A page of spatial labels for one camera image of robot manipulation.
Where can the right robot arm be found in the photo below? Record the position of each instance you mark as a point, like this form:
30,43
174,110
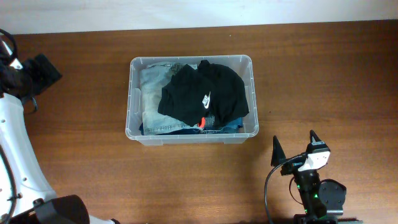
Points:
322,200

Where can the dark blue jeans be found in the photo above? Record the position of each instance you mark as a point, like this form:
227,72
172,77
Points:
230,128

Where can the black Nike shirt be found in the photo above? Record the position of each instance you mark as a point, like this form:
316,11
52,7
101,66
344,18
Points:
210,88

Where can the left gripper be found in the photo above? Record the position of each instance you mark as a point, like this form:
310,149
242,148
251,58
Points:
45,71

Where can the dark blue teal cloth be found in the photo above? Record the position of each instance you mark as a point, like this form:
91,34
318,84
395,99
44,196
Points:
178,132

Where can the clear plastic storage container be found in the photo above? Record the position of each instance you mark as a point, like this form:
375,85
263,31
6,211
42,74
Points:
241,64

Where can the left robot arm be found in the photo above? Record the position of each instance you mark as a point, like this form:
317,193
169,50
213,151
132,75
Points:
26,195

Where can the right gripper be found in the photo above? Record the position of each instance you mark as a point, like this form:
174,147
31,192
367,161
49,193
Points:
278,156

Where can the light blue jeans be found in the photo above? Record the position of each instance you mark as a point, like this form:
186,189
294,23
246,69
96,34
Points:
152,79

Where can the black shorts red waistband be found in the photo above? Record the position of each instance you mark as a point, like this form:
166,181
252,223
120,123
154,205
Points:
207,123

